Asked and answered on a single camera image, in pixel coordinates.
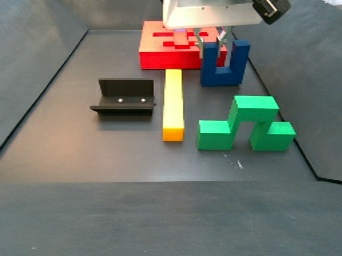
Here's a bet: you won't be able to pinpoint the black angle bracket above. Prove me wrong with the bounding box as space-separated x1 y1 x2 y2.
89 78 155 114

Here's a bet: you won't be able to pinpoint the red slotted board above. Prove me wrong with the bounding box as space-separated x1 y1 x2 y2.
137 20 228 71

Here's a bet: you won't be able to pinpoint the yellow long bar block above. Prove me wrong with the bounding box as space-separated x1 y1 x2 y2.
163 69 184 142

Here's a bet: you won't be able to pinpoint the blue U-shaped block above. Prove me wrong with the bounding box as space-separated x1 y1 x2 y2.
200 40 249 87

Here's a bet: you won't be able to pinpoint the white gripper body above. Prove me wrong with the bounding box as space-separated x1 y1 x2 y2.
163 0 261 29

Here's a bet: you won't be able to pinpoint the purple U-shaped block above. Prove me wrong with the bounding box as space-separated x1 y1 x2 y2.
173 28 187 32

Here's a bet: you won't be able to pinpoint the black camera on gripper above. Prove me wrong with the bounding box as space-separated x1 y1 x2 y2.
252 0 291 25

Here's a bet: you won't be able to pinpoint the green stepped arch block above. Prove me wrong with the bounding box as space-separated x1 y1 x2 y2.
197 96 296 152

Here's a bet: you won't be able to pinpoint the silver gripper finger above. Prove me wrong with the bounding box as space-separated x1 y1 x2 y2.
193 28 204 59
216 26 229 67

